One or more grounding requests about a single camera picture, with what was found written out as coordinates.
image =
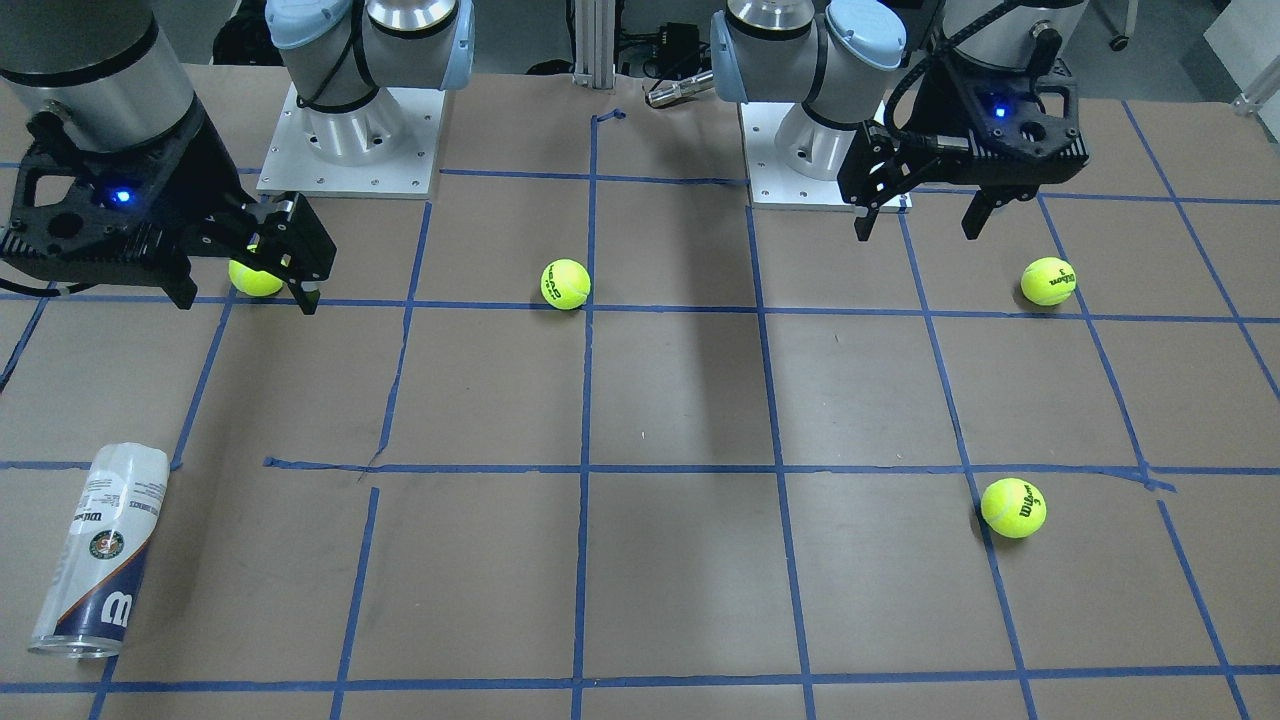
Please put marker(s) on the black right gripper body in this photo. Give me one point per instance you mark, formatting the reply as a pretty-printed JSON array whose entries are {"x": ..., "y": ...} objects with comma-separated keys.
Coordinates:
[{"x": 203, "y": 160}]

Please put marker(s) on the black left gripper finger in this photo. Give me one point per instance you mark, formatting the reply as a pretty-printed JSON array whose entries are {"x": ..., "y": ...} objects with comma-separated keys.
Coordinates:
[
  {"x": 984, "y": 203},
  {"x": 867, "y": 210}
]

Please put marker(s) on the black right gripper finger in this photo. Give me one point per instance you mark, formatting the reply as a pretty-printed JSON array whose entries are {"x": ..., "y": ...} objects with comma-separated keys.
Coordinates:
[
  {"x": 306, "y": 292},
  {"x": 180, "y": 288}
]

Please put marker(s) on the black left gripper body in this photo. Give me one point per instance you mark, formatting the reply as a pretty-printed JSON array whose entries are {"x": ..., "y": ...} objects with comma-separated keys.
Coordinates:
[{"x": 926, "y": 108}]

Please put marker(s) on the clear tennis ball can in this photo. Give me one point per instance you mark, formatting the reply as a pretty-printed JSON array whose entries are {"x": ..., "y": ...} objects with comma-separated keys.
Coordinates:
[{"x": 88, "y": 608}]

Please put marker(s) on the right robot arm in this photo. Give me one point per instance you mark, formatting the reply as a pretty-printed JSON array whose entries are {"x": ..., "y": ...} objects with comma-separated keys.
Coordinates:
[{"x": 109, "y": 70}]

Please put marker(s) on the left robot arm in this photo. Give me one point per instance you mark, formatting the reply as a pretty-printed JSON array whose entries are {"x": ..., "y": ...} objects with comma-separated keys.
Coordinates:
[{"x": 887, "y": 95}]

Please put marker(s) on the tennis ball near right gripper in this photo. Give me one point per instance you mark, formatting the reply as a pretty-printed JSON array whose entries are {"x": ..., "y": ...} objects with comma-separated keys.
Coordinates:
[{"x": 253, "y": 283}]

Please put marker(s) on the far Wilson tennis ball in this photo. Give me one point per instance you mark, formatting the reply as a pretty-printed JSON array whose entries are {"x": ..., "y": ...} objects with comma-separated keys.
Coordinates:
[{"x": 1048, "y": 282}]

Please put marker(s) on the wilson tennis ball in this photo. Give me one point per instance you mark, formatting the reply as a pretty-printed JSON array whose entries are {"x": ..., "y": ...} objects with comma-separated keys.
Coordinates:
[
  {"x": 1048, "y": 282},
  {"x": 1013, "y": 507}
]

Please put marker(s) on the centre Head tennis ball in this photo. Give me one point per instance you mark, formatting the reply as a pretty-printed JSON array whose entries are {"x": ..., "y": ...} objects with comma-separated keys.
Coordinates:
[{"x": 565, "y": 284}]

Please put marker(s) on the near Wilson tennis ball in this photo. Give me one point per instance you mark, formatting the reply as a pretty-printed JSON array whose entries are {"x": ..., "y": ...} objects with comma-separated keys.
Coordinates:
[{"x": 1013, "y": 507}]

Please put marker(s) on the silver flashlight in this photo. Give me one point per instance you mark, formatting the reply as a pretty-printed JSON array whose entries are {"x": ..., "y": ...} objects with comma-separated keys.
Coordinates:
[{"x": 668, "y": 93}]

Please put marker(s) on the black power adapter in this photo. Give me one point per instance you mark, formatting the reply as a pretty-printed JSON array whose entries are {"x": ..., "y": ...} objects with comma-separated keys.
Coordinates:
[{"x": 675, "y": 50}]

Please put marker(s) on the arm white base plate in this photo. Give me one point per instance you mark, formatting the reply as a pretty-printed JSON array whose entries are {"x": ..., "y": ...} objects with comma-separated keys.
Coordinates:
[
  {"x": 300, "y": 160},
  {"x": 775, "y": 165}
]

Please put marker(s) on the aluminium frame post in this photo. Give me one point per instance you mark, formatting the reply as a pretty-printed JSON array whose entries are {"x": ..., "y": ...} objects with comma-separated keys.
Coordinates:
[{"x": 594, "y": 39}]

